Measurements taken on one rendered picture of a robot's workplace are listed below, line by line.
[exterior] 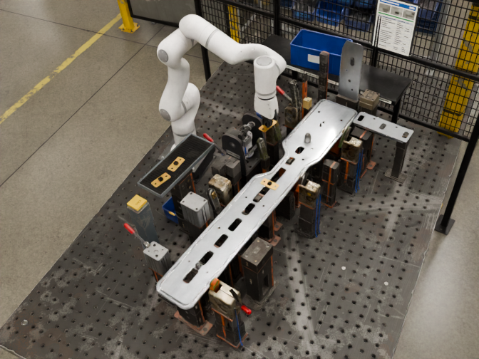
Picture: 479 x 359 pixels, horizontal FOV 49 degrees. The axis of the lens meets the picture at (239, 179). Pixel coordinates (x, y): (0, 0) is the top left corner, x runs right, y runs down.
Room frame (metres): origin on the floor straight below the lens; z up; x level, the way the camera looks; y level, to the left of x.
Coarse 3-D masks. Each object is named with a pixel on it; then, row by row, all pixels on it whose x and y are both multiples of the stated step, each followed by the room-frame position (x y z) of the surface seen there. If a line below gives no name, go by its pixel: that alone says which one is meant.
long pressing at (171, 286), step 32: (320, 128) 1.95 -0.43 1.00; (320, 160) 1.73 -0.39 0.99; (256, 192) 1.57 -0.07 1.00; (288, 192) 1.56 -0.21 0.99; (224, 224) 1.41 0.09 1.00; (256, 224) 1.39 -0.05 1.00; (192, 256) 1.26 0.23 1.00; (224, 256) 1.24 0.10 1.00; (160, 288) 1.12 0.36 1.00; (192, 288) 1.11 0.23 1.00
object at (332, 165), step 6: (324, 162) 1.72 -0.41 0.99; (330, 162) 1.72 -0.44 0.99; (336, 162) 1.71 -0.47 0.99; (324, 168) 1.71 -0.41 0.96; (330, 168) 1.68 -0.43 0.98; (336, 168) 1.68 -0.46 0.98; (324, 174) 1.70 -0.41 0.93; (330, 174) 1.68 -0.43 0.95; (336, 174) 1.69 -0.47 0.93; (324, 180) 1.70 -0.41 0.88; (330, 180) 1.68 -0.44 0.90; (336, 180) 1.68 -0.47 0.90; (324, 186) 1.71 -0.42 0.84; (330, 186) 1.69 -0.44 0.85; (324, 192) 1.70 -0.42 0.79; (330, 192) 1.68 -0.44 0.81; (324, 198) 1.70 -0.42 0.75; (330, 198) 1.68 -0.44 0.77; (324, 204) 1.69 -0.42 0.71; (330, 204) 1.68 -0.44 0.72
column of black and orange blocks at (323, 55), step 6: (324, 54) 2.29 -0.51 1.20; (324, 60) 2.28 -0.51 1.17; (324, 66) 2.28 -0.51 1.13; (318, 72) 2.30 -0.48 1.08; (324, 72) 2.28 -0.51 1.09; (324, 78) 2.28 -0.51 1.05; (324, 84) 2.28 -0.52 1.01; (318, 90) 2.30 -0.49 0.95; (324, 90) 2.29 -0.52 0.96; (318, 96) 2.30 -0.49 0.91; (324, 96) 2.28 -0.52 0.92
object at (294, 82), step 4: (292, 80) 2.08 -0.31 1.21; (296, 80) 2.07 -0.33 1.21; (292, 84) 2.05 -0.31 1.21; (296, 84) 2.06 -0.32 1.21; (300, 84) 2.05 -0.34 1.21; (292, 88) 2.05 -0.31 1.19; (296, 88) 2.07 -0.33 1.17; (292, 92) 2.05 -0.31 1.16; (296, 92) 2.07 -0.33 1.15; (292, 96) 2.05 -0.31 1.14; (296, 96) 2.07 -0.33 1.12; (292, 100) 2.05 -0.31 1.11; (296, 100) 2.05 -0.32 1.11; (296, 104) 2.04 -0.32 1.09; (300, 108) 2.06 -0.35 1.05
